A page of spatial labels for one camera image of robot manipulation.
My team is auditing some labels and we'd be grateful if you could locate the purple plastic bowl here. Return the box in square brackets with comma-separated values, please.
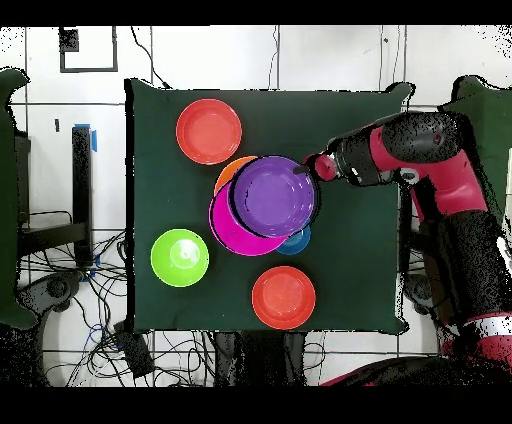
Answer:
[228, 155, 320, 240]

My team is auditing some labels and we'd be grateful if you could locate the orange plastic bowl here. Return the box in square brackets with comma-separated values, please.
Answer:
[213, 155, 259, 197]

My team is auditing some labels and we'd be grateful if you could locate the pink plastic bowl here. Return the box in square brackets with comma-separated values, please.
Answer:
[208, 181, 290, 257]

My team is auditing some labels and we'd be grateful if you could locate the red plastic bowl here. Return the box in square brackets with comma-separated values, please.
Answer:
[251, 265, 317, 331]
[175, 98, 244, 166]

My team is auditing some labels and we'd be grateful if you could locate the blue plastic bowl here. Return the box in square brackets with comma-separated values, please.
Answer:
[275, 224, 312, 256]

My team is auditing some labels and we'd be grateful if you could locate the dark green table cloth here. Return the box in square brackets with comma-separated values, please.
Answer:
[124, 77, 415, 334]

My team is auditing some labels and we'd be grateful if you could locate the green plastic bowl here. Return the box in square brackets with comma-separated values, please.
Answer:
[150, 228, 210, 288]

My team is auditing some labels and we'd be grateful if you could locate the black rounded floor machine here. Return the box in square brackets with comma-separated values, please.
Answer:
[15, 269, 87, 321]
[403, 273, 439, 317]

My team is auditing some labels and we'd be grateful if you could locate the neighbouring green cloth table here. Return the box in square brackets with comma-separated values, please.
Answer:
[0, 67, 39, 330]
[437, 75, 512, 213]

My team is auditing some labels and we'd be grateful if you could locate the blue tape strip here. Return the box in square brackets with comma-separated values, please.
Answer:
[73, 122, 98, 153]

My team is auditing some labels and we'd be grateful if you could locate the black metal stand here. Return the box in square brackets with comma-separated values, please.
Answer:
[17, 124, 95, 269]

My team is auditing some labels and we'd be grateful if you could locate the black power adapter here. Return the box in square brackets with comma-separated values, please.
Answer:
[113, 321, 156, 379]

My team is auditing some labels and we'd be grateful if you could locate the black floor cable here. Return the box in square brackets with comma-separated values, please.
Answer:
[128, 25, 172, 90]

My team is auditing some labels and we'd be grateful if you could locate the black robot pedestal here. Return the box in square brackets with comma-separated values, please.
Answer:
[211, 330, 309, 387]

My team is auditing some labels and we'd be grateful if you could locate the black square floor frame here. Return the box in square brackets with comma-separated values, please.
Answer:
[58, 26, 120, 74]

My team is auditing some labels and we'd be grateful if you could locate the blue cable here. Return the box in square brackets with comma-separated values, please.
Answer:
[85, 321, 107, 347]

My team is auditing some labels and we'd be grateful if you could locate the tangle of black cables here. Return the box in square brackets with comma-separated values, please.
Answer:
[17, 209, 215, 387]

